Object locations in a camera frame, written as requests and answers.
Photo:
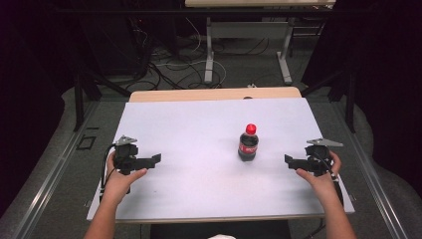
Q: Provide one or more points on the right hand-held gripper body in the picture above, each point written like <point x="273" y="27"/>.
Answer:
<point x="319" y="159"/>

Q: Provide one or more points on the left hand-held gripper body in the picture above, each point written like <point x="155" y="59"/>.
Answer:
<point x="125" y="153"/>

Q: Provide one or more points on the dark soda bottle red label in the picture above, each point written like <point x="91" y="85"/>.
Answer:
<point x="248" y="148"/>

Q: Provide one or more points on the red bottle cap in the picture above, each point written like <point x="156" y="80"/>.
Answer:
<point x="251" y="128"/>

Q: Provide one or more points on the person's right hand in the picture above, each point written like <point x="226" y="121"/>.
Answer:
<point x="320" y="184"/>

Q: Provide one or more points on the person's left hand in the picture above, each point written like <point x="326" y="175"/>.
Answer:
<point x="116" y="186"/>

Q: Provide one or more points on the white board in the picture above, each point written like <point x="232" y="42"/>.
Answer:
<point x="199" y="186"/>

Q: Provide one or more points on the black metal stand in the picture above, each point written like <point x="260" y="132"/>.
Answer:
<point x="78" y="99"/>
<point x="350" y="99"/>

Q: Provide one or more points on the person's dark trousers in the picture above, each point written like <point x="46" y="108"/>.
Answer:
<point x="185" y="230"/>

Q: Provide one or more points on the light wooden table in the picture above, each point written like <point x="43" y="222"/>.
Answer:
<point x="199" y="94"/>

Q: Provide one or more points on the white cloth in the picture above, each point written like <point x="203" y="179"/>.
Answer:
<point x="221" y="237"/>

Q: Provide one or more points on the dark curtain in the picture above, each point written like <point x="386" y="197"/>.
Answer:
<point x="388" y="76"/>
<point x="30" y="83"/>

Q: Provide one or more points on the white desk with metal legs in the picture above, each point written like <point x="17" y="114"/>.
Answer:
<point x="247" y="30"/>

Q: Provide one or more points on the black floor hatch frame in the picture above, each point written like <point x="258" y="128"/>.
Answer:
<point x="86" y="142"/>

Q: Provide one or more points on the aluminium floor rail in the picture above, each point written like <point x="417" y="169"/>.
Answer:
<point x="371" y="181"/>
<point x="49" y="181"/>

